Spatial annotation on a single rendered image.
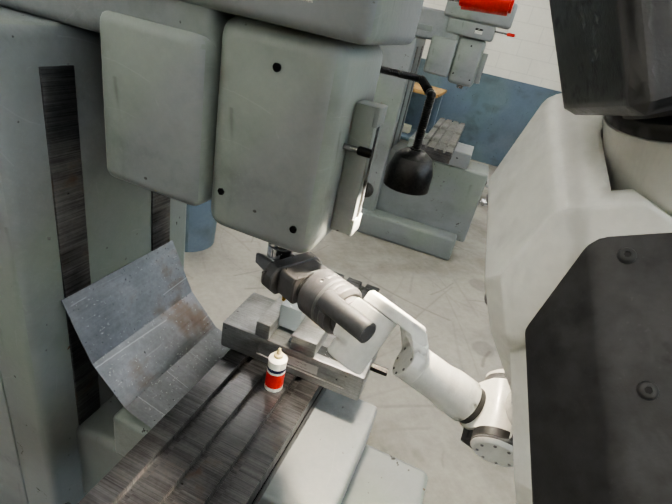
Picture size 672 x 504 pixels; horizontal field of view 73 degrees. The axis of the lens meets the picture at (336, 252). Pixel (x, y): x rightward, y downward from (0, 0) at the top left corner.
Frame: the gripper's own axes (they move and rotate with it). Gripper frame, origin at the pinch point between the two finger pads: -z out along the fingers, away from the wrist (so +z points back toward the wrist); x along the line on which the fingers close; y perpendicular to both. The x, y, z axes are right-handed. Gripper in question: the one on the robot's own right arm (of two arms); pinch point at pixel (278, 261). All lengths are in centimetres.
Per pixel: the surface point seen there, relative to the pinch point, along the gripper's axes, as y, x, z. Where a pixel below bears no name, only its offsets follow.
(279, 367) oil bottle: 24.4, -1.4, 3.5
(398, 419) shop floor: 123, -102, -15
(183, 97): -28.0, 16.4, -6.5
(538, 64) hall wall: -25, -609, -233
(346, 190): -18.2, -2.7, 10.6
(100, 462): 60, 27, -21
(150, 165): -16.1, 18.9, -11.9
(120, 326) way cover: 25.6, 19.6, -25.9
